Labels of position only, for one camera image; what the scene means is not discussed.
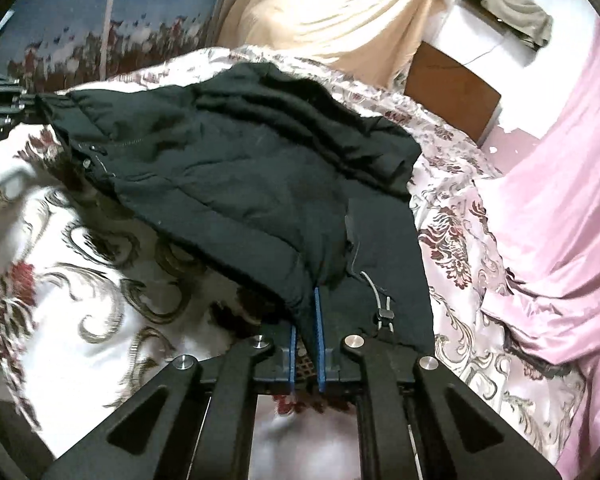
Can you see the beige hanging sheet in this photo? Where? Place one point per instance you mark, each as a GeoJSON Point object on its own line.
{"type": "Point", "coordinates": [340, 10]}

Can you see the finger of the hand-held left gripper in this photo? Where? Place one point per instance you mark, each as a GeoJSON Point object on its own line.
{"type": "Point", "coordinates": [10, 110]}
{"type": "Point", "coordinates": [2, 89]}

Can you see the floral bedspread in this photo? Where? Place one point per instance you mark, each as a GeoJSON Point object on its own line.
{"type": "Point", "coordinates": [80, 240]}

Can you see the blue fabric wardrobe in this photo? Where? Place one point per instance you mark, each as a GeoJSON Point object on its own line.
{"type": "Point", "coordinates": [55, 10]}

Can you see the olive hanging cloth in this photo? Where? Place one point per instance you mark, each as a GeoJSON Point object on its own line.
{"type": "Point", "coordinates": [510, 5]}

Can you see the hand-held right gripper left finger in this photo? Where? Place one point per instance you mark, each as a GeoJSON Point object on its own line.
{"type": "Point", "coordinates": [292, 360]}

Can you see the black jacket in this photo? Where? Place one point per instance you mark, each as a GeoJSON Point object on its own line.
{"type": "Point", "coordinates": [230, 170]}

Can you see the wooden headboard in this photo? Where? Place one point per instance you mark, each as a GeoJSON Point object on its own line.
{"type": "Point", "coordinates": [450, 90]}

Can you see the brown wooden panel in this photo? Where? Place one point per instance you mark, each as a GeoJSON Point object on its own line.
{"type": "Point", "coordinates": [225, 5]}

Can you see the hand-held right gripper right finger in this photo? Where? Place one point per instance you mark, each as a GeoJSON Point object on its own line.
{"type": "Point", "coordinates": [321, 350]}

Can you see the pink curtain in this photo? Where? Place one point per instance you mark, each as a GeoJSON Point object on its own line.
{"type": "Point", "coordinates": [555, 160]}

